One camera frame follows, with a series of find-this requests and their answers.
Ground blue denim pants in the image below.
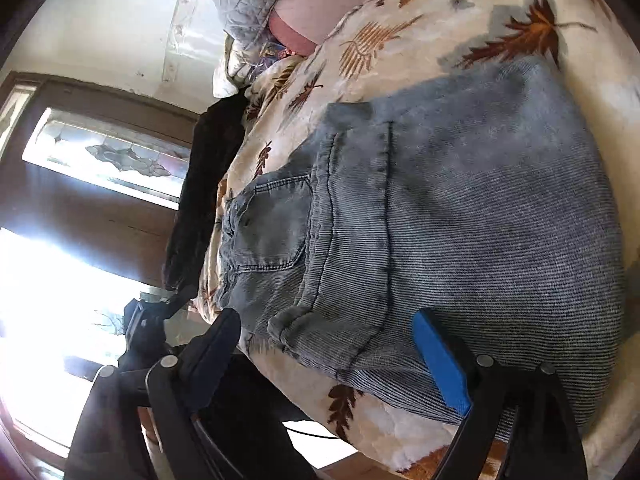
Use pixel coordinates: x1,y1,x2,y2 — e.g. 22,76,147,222
216,56,624,424

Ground wooden framed glass door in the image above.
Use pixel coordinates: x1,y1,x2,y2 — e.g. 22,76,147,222
1,72,195,479

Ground black garment on sofa edge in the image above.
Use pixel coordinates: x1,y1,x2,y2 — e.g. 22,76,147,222
163,93,248,298

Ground cream leaf-print blanket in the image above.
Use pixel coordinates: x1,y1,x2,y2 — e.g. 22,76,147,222
215,0,639,479

